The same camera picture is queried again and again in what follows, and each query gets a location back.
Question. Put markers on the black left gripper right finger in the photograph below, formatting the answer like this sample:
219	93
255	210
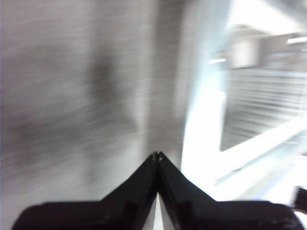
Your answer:
216	215

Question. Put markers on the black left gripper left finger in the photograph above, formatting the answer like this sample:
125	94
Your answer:
108	215

